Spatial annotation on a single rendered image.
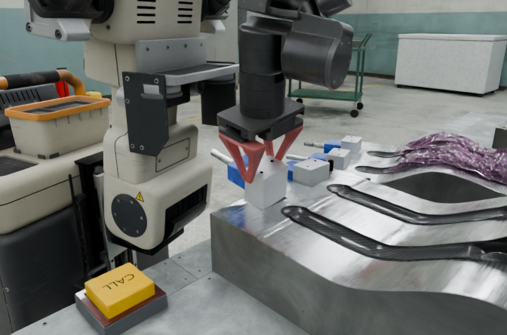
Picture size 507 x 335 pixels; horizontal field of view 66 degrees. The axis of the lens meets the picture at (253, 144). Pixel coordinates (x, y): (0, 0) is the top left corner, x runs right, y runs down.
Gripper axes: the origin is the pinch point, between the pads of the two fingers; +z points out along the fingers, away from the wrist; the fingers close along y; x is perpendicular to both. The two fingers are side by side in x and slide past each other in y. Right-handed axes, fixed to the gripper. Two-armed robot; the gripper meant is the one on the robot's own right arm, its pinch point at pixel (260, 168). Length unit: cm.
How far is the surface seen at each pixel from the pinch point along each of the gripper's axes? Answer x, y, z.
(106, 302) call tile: 0.7, -24.1, 6.7
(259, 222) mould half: -4.8, -5.3, 3.3
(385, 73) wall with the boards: 310, 717, 255
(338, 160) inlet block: 2.4, 25.3, 11.3
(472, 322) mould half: -29.7, -7.6, -3.4
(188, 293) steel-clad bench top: -1.3, -14.7, 11.7
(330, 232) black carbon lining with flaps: -12.0, 0.1, 4.0
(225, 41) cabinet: 450, 400, 155
